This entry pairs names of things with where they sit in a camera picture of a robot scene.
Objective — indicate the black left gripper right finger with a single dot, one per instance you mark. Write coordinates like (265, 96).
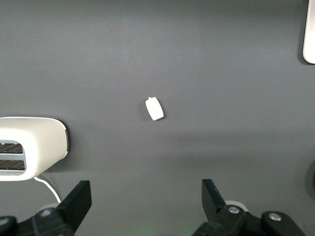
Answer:
(214, 204)

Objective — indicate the white two-slot toaster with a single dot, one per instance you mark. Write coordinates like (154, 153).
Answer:
(41, 142)

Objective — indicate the white steamed bun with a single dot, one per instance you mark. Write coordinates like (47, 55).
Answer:
(155, 109)

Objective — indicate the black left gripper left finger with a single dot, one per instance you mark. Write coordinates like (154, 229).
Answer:
(73, 204)

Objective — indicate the beige rabbit print tray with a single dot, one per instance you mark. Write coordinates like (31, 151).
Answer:
(310, 37)

